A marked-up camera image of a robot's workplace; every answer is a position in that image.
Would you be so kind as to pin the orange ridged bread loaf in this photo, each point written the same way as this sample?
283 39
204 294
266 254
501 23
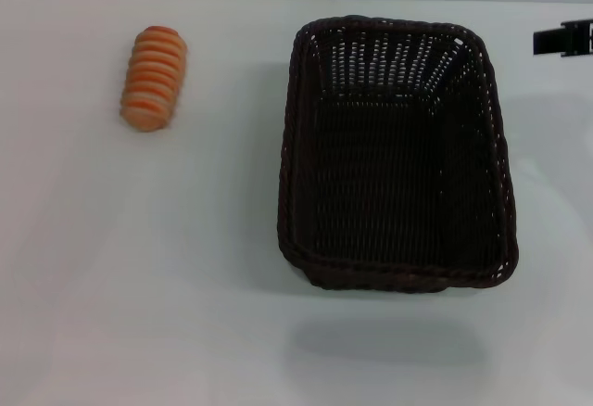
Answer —
154 79

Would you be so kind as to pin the dark brown woven basket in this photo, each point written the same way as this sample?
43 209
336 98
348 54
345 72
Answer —
394 183

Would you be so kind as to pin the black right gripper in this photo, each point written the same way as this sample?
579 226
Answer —
576 40

